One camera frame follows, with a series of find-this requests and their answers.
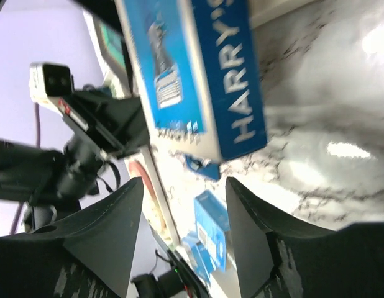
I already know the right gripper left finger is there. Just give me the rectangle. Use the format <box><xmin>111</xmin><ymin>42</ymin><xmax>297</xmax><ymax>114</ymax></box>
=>
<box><xmin>35</xmin><ymin>178</ymin><xmax>144</xmax><ymax>297</ymax></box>

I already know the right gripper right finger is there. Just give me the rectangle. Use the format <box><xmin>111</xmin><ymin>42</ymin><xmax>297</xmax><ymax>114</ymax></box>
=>
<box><xmin>226</xmin><ymin>177</ymin><xmax>334</xmax><ymax>297</ymax></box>

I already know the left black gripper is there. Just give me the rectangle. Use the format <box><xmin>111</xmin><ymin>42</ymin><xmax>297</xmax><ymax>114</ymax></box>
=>
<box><xmin>0</xmin><ymin>91</ymin><xmax>149</xmax><ymax>224</ymax></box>

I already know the blister razor pack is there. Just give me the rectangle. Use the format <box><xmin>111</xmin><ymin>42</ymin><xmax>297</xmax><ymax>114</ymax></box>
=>
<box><xmin>182</xmin><ymin>154</ymin><xmax>221</xmax><ymax>181</ymax></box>
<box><xmin>182</xmin><ymin>190</ymin><xmax>230</xmax><ymax>285</ymax></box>

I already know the pink cream round plate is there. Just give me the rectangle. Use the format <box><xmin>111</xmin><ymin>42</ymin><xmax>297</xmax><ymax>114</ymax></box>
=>
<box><xmin>127</xmin><ymin>160</ymin><xmax>168</xmax><ymax>237</ymax></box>

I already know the square green ceramic plate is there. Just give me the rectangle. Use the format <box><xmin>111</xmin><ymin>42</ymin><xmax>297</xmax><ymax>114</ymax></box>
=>
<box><xmin>93</xmin><ymin>17</ymin><xmax>128</xmax><ymax>81</ymax></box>

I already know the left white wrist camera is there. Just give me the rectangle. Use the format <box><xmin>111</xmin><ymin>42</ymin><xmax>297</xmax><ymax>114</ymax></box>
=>
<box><xmin>29</xmin><ymin>62</ymin><xmax>74</xmax><ymax>109</ymax></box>

